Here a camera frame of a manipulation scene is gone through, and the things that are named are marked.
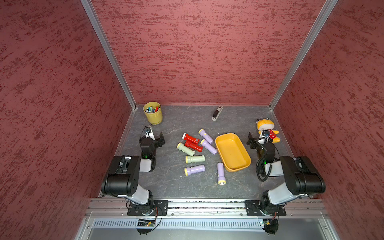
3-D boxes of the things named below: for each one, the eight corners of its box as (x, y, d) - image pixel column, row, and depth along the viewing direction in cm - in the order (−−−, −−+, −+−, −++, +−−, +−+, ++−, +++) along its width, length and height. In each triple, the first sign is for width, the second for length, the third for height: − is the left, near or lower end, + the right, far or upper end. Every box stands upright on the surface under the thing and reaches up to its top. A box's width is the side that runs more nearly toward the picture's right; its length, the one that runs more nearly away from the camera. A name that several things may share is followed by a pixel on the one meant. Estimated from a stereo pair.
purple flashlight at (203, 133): (209, 145, 99) (210, 142, 97) (197, 133, 106) (197, 130, 103) (213, 142, 101) (214, 139, 98) (201, 130, 107) (202, 127, 105)
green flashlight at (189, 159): (185, 164, 91) (185, 161, 88) (185, 158, 93) (185, 155, 90) (205, 162, 91) (205, 160, 89) (204, 157, 94) (204, 154, 91)
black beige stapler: (210, 119, 115) (211, 115, 111) (218, 108, 123) (219, 104, 119) (215, 121, 113) (215, 117, 110) (222, 109, 122) (223, 105, 118)
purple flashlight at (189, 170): (184, 176, 86) (184, 174, 83) (183, 170, 88) (183, 168, 86) (205, 171, 88) (205, 169, 85) (203, 165, 90) (203, 163, 88)
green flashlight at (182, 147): (176, 148, 98) (175, 145, 95) (179, 143, 100) (178, 141, 97) (193, 156, 94) (193, 154, 92) (195, 152, 96) (195, 149, 94)
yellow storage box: (226, 175, 87) (228, 171, 82) (211, 141, 102) (212, 136, 97) (250, 167, 90) (253, 163, 85) (233, 135, 105) (235, 130, 100)
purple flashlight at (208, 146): (199, 143, 100) (199, 141, 97) (203, 140, 102) (203, 137, 99) (214, 155, 94) (214, 153, 92) (218, 151, 96) (218, 149, 94)
